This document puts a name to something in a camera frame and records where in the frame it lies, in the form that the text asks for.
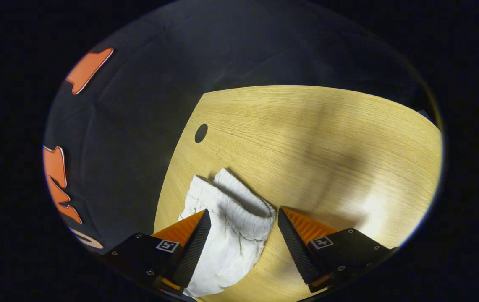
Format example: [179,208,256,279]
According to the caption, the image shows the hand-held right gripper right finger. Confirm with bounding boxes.
[277,207,399,294]

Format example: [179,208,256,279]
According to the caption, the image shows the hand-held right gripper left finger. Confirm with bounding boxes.
[101,209,212,296]

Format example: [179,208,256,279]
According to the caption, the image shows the white jeans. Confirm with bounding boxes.
[178,168,277,297]

